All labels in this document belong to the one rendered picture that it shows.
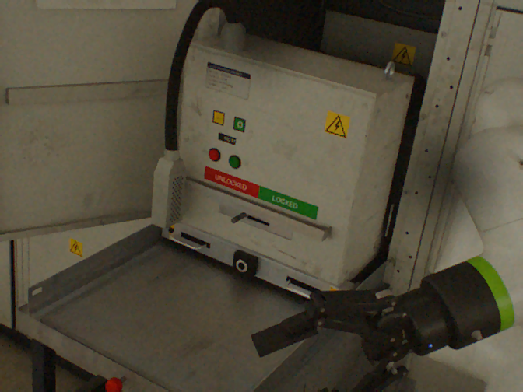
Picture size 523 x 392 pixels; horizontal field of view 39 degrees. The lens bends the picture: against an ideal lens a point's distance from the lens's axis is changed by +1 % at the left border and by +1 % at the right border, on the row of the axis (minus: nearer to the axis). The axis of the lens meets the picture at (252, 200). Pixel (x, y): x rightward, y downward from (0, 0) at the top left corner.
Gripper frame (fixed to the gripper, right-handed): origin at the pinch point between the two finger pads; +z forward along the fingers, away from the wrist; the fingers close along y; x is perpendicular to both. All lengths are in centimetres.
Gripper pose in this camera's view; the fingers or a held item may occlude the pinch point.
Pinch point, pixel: (276, 381)
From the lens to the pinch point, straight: 88.2
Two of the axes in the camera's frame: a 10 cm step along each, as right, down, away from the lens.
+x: 3.1, 5.3, -7.9
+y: -2.2, -7.7, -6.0
